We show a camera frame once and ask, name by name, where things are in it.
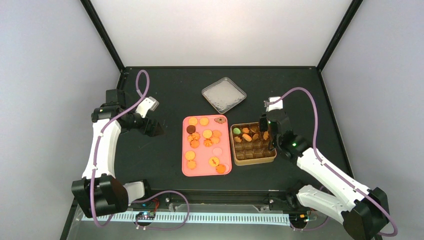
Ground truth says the orange round cookie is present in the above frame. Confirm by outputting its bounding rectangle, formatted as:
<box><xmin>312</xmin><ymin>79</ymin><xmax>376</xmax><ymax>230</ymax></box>
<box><xmin>188</xmin><ymin>117</ymin><xmax>199</xmax><ymax>126</ymax></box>
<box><xmin>202</xmin><ymin>129</ymin><xmax>214</xmax><ymax>139</ymax></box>
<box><xmin>242</xmin><ymin>127</ymin><xmax>250</xmax><ymax>134</ymax></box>
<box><xmin>199</xmin><ymin>117</ymin><xmax>210</xmax><ymax>126</ymax></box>

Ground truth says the gold cookie tin box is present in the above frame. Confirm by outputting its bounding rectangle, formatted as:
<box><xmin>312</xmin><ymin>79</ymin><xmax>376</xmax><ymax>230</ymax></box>
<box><xmin>229</xmin><ymin>122</ymin><xmax>277</xmax><ymax>166</ymax></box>

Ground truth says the green round cookie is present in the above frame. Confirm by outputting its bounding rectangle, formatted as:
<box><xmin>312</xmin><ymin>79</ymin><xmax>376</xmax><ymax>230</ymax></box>
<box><xmin>232</xmin><ymin>127</ymin><xmax>242</xmax><ymax>135</ymax></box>

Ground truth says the pink plastic tray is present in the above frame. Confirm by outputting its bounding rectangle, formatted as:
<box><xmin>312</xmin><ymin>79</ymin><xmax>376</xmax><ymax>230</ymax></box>
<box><xmin>181</xmin><ymin>114</ymin><xmax>232</xmax><ymax>177</ymax></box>

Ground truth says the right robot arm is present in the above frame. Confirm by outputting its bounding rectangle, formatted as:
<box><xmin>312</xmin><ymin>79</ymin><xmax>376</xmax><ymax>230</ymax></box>
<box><xmin>259</xmin><ymin>109</ymin><xmax>390</xmax><ymax>240</ymax></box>

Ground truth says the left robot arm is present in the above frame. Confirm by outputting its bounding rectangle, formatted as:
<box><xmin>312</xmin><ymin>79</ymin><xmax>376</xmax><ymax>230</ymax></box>
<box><xmin>71</xmin><ymin>89</ymin><xmax>163</xmax><ymax>219</ymax></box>

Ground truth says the dark chocolate cookie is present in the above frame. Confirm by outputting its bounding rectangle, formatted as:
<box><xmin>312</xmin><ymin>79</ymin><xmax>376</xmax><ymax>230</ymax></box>
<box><xmin>186</xmin><ymin>125</ymin><xmax>196</xmax><ymax>135</ymax></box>

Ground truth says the brown flower cookie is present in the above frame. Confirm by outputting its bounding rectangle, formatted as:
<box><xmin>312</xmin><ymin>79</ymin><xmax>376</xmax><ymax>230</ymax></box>
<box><xmin>214</xmin><ymin>116</ymin><xmax>227</xmax><ymax>124</ymax></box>

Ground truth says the beige round cookie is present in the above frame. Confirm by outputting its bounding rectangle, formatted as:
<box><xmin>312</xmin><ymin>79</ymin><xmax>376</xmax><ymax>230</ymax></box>
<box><xmin>212</xmin><ymin>130</ymin><xmax>222</xmax><ymax>138</ymax></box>

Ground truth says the clear plastic lid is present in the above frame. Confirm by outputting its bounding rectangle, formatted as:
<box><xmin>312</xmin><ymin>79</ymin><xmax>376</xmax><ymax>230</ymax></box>
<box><xmin>201</xmin><ymin>77</ymin><xmax>247</xmax><ymax>115</ymax></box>

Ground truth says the pale pink cookie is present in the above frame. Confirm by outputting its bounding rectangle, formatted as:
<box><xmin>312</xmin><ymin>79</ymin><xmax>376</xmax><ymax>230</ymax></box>
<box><xmin>212</xmin><ymin>147</ymin><xmax>223</xmax><ymax>157</ymax></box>

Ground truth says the orange swirl cookie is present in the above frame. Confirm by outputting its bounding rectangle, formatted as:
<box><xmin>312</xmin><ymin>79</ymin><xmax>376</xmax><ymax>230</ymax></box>
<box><xmin>203</xmin><ymin>138</ymin><xmax>214</xmax><ymax>148</ymax></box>

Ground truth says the yellow cookie red mark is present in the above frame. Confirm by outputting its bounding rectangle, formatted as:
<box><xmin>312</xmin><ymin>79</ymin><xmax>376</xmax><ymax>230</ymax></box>
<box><xmin>208</xmin><ymin>156</ymin><xmax>220</xmax><ymax>167</ymax></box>

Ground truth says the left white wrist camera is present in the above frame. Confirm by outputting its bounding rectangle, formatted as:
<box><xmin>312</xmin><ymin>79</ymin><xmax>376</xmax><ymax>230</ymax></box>
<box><xmin>135</xmin><ymin>96</ymin><xmax>160</xmax><ymax>118</ymax></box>

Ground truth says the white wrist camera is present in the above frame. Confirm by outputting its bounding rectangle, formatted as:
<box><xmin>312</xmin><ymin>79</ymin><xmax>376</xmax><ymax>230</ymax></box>
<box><xmin>135</xmin><ymin>96</ymin><xmax>160</xmax><ymax>118</ymax></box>
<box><xmin>264</xmin><ymin>96</ymin><xmax>284</xmax><ymax>112</ymax></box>

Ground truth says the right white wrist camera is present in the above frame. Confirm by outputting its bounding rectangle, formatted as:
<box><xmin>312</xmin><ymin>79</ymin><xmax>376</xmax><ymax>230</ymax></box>
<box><xmin>264</xmin><ymin>96</ymin><xmax>284</xmax><ymax>112</ymax></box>

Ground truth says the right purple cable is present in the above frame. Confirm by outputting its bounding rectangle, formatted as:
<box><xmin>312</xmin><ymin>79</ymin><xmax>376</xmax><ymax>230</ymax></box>
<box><xmin>266</xmin><ymin>87</ymin><xmax>399</xmax><ymax>238</ymax></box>

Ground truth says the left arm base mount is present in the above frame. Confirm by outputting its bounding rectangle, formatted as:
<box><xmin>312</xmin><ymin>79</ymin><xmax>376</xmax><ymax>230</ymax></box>
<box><xmin>128</xmin><ymin>190</ymin><xmax>171</xmax><ymax>211</ymax></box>

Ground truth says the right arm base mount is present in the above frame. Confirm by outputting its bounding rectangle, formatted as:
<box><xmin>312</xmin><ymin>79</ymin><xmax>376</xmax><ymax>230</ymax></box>
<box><xmin>264</xmin><ymin>191</ymin><xmax>316</xmax><ymax>213</ymax></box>

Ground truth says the white slotted cable duct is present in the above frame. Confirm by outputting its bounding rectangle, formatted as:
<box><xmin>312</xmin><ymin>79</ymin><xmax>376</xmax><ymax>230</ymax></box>
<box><xmin>112</xmin><ymin>210</ymin><xmax>291</xmax><ymax>227</ymax></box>

